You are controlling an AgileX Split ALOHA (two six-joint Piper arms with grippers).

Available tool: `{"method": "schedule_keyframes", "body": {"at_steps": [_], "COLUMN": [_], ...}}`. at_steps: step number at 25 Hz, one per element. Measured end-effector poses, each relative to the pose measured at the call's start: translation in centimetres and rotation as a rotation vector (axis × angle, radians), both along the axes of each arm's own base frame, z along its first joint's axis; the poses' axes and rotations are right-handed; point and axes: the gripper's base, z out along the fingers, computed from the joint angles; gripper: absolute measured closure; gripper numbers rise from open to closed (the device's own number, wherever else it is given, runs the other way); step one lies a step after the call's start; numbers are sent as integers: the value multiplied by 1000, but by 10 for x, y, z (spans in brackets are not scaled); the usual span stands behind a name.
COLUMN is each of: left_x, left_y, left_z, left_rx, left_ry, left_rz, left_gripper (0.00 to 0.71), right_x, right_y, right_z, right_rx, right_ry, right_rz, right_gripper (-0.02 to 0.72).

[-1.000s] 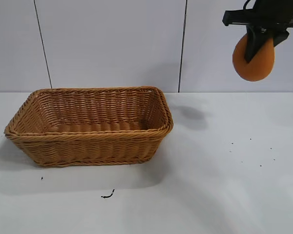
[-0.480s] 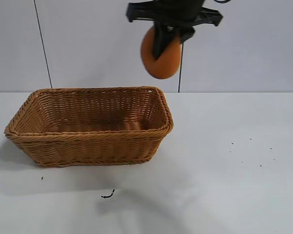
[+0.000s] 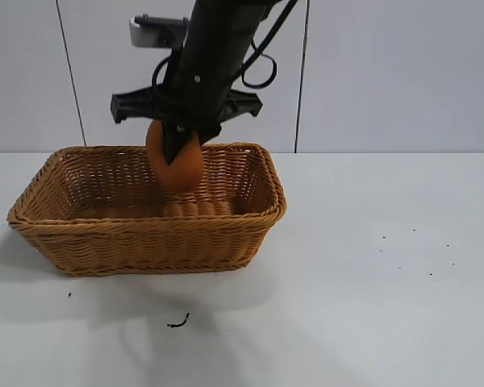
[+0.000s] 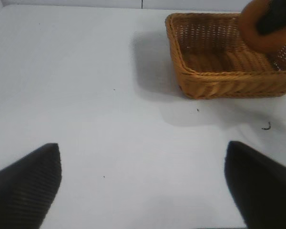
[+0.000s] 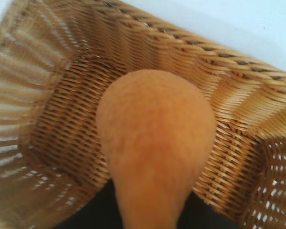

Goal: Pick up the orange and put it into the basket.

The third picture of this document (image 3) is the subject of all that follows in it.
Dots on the soft orange toy fruit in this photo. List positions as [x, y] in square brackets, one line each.
[182, 175]

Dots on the small black thread scrap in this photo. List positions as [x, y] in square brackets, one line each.
[180, 322]

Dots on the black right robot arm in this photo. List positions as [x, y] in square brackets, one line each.
[230, 20]

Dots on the brown woven wicker basket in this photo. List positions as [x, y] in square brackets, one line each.
[145, 242]

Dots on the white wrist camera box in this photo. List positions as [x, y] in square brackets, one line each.
[145, 36]

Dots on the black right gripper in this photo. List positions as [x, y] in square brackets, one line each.
[201, 96]

